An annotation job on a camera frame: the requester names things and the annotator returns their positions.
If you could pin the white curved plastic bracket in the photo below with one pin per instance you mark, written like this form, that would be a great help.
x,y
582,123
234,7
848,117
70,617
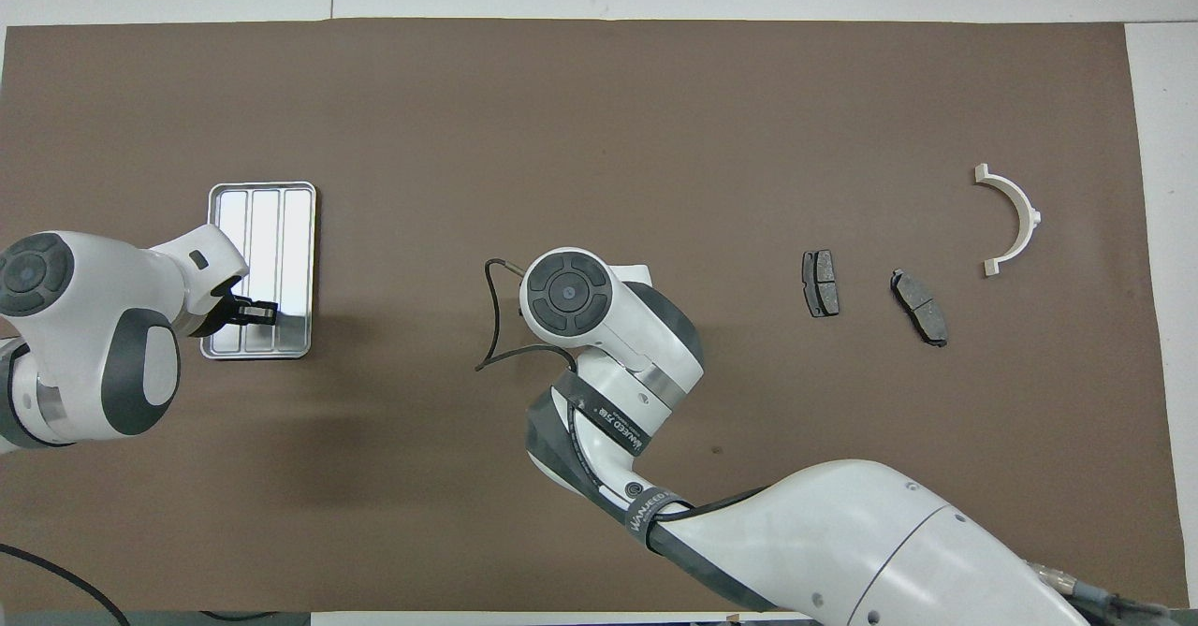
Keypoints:
x,y
1022,210

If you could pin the dark grey rectangular brake pad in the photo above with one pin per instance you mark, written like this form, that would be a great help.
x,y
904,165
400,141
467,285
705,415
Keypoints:
x,y
821,283

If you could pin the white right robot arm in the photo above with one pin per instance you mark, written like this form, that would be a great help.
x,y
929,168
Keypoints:
x,y
842,532

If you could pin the dark grey curved brake pad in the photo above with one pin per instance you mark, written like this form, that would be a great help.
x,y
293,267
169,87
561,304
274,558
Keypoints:
x,y
919,306

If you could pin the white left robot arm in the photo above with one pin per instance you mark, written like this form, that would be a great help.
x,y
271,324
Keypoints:
x,y
84,345

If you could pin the silver metal tray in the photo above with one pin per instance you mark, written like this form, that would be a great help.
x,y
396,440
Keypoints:
x,y
281,233

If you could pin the brown table mat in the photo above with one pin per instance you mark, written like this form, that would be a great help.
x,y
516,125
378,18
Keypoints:
x,y
655,139

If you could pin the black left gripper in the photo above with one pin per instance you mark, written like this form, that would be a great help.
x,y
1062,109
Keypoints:
x,y
223,312

